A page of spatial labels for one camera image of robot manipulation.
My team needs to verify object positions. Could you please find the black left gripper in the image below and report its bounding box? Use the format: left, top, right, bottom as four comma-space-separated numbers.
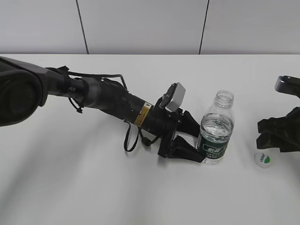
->
145, 97, 205, 163

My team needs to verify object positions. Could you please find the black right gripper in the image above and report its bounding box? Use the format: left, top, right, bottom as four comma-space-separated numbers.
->
256, 106, 300, 153

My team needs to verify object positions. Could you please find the white green bottle cap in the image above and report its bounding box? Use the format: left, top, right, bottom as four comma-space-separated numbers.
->
254, 152, 271, 169

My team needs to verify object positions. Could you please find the clear water bottle green label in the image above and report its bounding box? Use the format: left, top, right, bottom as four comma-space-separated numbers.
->
196, 90, 234, 165

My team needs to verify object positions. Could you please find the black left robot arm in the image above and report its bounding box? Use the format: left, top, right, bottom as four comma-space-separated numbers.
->
0, 57, 205, 163

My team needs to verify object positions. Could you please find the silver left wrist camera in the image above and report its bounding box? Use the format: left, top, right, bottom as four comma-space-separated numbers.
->
159, 82, 186, 112

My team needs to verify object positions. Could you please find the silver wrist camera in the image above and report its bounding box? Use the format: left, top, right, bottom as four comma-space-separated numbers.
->
275, 75, 300, 97
159, 82, 186, 112

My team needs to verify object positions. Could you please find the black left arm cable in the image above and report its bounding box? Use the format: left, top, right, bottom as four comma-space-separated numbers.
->
124, 120, 160, 152

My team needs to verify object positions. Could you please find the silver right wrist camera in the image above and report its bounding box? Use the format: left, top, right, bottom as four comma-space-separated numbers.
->
275, 75, 300, 97

